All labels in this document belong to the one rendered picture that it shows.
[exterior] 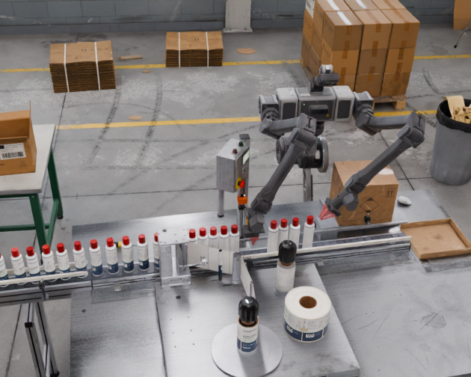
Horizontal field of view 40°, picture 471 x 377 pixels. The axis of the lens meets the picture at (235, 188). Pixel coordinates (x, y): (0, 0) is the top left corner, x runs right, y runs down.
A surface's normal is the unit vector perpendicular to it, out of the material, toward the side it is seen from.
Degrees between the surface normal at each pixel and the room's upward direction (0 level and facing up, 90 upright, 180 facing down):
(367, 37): 90
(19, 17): 90
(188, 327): 0
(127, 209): 0
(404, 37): 90
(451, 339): 0
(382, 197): 90
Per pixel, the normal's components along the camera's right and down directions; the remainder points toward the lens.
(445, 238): 0.02, -0.82
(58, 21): 0.12, 0.57
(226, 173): -0.40, 0.52
